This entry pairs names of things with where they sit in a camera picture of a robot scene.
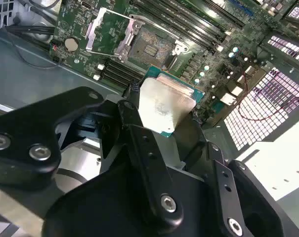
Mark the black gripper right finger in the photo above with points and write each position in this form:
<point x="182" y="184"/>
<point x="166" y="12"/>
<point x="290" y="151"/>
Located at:
<point x="226" y="207"/>

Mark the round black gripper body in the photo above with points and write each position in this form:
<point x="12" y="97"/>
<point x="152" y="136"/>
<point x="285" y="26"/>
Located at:
<point x="102" y="209"/>

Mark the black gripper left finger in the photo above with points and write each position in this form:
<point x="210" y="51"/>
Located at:
<point x="28" y="123"/>

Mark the silver-topped CPU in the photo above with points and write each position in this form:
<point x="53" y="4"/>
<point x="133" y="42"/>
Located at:
<point x="164" y="103"/>

